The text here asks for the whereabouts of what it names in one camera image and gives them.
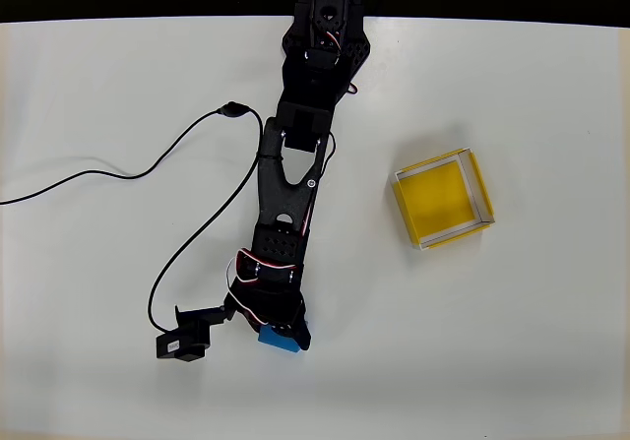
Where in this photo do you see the blue rectangular block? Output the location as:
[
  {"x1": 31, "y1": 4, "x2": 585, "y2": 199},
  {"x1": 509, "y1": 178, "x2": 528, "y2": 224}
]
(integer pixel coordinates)
[{"x1": 257, "y1": 325, "x2": 304, "y2": 356}]

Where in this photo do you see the black camera cable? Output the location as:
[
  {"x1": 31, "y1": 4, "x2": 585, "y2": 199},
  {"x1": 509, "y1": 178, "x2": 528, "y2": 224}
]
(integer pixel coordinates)
[{"x1": 0, "y1": 99, "x2": 265, "y2": 336}]

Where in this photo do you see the black camera on mount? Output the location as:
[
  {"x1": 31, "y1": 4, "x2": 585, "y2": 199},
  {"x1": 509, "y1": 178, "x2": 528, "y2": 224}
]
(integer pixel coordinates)
[{"x1": 156, "y1": 303, "x2": 237, "y2": 365}]

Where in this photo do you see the yellow open box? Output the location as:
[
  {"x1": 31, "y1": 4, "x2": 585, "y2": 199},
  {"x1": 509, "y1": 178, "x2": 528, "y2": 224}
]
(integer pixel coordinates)
[{"x1": 392, "y1": 147, "x2": 496, "y2": 253}]

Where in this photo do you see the red white servo wire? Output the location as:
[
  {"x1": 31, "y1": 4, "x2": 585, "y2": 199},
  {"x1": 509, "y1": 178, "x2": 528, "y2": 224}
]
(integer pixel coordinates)
[{"x1": 224, "y1": 247, "x2": 299, "y2": 333}]

